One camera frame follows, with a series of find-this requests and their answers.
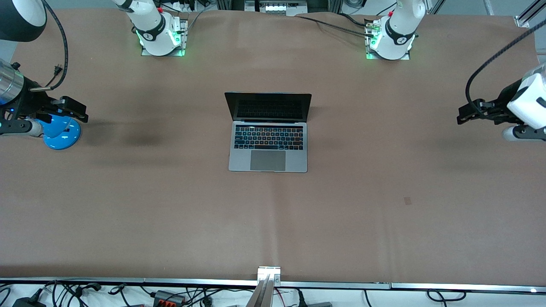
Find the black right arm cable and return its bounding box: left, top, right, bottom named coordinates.
left=41, top=0, right=70, bottom=91

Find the aluminium profile bar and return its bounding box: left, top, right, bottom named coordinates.
left=245, top=266, right=282, bottom=307

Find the blue desk lamp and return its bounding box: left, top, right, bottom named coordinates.
left=36, top=116, right=81, bottom=150

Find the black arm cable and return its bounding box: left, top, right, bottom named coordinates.
left=41, top=0, right=70, bottom=91
left=465, top=29, right=546, bottom=114

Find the thin grey cable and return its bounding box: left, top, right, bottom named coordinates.
left=187, top=10, right=206, bottom=31

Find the black looped cable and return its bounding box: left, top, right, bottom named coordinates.
left=427, top=289, right=468, bottom=304

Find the brown table mat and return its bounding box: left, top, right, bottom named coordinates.
left=0, top=8, right=539, bottom=285

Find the black box with orange clips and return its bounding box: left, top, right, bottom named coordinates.
left=153, top=290, right=186, bottom=306

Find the black power adapter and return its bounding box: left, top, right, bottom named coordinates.
left=12, top=296, right=47, bottom=307

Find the white power strip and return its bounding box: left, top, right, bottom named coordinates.
left=245, top=0, right=308, bottom=16

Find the aluminium frame corner post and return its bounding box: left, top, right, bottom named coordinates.
left=514, top=0, right=546, bottom=29

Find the black cable with connector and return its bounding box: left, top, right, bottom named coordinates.
left=73, top=281, right=103, bottom=298

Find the thick black cable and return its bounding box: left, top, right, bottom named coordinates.
left=294, top=13, right=377, bottom=39

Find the grey laptop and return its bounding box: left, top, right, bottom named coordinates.
left=224, top=92, right=312, bottom=173

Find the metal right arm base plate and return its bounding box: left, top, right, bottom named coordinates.
left=140, top=19, right=189, bottom=57

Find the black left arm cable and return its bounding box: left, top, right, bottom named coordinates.
left=465, top=29, right=546, bottom=114

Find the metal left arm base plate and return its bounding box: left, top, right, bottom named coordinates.
left=365, top=17, right=411, bottom=61

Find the metal table edge rail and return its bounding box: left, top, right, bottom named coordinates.
left=0, top=277, right=546, bottom=295

